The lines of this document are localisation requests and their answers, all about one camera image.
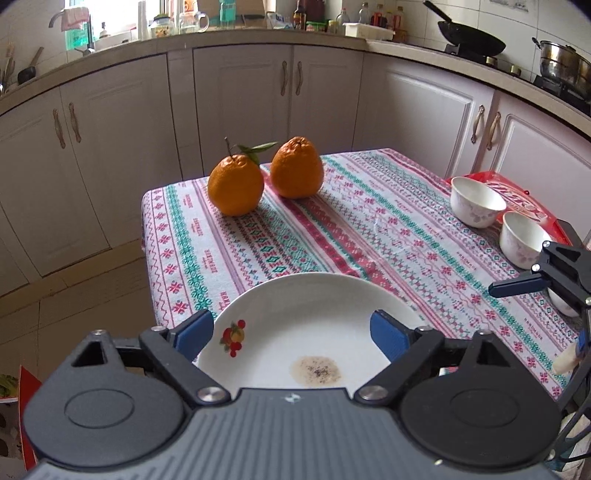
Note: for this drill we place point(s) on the small black saucepan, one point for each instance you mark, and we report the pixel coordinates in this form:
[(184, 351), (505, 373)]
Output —
[(27, 74)]

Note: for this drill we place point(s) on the white kitchen cabinets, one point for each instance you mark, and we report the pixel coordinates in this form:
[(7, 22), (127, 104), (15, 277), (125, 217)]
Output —
[(240, 115)]

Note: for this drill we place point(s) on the stack of white cups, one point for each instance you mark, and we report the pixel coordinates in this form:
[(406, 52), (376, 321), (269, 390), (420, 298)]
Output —
[(142, 18)]

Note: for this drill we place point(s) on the orange liquid bottle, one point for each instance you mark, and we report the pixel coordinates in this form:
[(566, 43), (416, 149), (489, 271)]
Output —
[(190, 4)]

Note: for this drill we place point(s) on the red snack box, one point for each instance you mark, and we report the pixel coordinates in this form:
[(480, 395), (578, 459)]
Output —
[(521, 194)]

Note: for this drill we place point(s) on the person's right hand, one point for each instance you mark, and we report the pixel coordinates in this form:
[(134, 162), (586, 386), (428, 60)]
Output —
[(567, 361)]

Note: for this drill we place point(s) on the orange with green leaves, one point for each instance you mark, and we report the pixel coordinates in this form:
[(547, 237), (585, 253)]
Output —
[(235, 187)]

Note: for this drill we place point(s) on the patterned tablecloth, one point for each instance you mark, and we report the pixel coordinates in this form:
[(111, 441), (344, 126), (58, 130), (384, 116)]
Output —
[(351, 221)]

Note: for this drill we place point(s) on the small dark-capped bottle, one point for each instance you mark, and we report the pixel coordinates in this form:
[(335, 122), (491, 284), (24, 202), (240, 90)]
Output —
[(104, 31)]

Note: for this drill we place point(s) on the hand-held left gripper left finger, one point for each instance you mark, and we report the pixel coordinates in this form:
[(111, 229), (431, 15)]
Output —
[(194, 334)]

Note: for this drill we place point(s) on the knife block with knives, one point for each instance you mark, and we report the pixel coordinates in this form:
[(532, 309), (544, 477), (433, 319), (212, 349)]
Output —
[(316, 9)]

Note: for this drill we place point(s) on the black wok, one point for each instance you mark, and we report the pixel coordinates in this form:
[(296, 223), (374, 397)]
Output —
[(471, 39)]

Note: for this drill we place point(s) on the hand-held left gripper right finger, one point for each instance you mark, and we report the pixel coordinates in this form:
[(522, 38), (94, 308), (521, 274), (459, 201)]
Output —
[(388, 337)]

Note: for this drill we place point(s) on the clear glass bottle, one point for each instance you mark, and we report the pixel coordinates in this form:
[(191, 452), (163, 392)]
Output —
[(342, 19)]

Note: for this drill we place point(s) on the light kitchen countertop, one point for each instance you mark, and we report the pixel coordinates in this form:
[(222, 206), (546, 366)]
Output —
[(231, 40)]

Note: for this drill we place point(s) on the dark soy sauce bottle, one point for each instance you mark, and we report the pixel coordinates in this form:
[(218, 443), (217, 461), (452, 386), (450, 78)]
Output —
[(300, 17)]

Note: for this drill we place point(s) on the red condiment bottle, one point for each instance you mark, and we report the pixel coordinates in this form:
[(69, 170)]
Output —
[(379, 16)]

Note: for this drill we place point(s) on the white plastic tray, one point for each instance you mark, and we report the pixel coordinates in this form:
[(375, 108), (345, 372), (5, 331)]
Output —
[(369, 31)]

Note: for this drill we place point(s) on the leafless bumpy orange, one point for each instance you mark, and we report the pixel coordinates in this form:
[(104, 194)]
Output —
[(296, 168)]

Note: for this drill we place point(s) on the brown condiment bottle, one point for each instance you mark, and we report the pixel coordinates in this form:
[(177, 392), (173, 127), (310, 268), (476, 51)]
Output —
[(400, 25)]

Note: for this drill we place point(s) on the clear capped bottle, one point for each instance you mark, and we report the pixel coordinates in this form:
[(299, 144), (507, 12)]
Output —
[(364, 13)]

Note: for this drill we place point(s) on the wooden cutting board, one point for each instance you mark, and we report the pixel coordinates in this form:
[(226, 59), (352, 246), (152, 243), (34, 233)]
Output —
[(251, 8)]

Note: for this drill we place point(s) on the crumpled clear plastic bag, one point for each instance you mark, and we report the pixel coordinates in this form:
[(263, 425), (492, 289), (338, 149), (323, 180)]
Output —
[(278, 21)]

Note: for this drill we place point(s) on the steel stockpot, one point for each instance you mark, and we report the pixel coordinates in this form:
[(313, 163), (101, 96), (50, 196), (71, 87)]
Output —
[(565, 64)]

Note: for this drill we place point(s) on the glass pitcher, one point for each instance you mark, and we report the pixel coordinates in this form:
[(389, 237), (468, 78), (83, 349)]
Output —
[(191, 22)]

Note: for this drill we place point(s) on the chrome faucet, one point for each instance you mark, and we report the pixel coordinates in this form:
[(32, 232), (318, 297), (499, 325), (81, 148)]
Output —
[(90, 41)]

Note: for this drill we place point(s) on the pink cloth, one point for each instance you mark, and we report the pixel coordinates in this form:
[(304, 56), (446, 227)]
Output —
[(74, 17)]

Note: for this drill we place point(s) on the white plate with fruit print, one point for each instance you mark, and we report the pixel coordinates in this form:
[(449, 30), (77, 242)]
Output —
[(300, 323)]

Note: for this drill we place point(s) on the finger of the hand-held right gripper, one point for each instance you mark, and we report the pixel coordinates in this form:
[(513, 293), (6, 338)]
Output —
[(517, 285), (570, 270)]

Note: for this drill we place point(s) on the green dish soap bottle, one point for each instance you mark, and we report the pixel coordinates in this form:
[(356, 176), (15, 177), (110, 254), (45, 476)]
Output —
[(76, 40)]

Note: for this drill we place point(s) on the teal water bottle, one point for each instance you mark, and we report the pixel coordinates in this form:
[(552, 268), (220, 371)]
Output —
[(227, 11)]

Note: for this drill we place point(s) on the utensil holder with utensils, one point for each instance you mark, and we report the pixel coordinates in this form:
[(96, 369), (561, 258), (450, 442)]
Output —
[(5, 69)]

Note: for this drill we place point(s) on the gas stove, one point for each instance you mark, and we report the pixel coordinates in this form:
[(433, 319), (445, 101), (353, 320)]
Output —
[(521, 69)]

